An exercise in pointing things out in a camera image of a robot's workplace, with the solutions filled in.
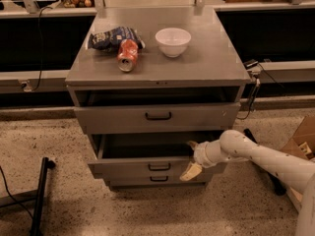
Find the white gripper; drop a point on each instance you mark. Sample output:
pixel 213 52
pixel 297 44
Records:
pixel 200 154

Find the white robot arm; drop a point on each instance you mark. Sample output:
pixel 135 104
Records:
pixel 235 146

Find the grey metal drawer cabinet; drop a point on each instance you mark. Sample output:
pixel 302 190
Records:
pixel 208 71

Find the grey top drawer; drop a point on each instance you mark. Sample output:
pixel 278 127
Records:
pixel 133 119

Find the open cardboard box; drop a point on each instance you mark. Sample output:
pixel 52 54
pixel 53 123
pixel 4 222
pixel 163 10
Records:
pixel 299 156

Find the white ceramic bowl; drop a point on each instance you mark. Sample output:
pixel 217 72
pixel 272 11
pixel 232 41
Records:
pixel 172 42

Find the orange soda can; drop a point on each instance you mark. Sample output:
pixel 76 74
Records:
pixel 127 55

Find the blue chip bag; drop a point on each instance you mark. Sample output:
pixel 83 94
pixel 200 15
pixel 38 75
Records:
pixel 109 41

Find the black stand leg left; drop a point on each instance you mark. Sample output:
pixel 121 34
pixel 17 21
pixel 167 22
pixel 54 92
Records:
pixel 46 164

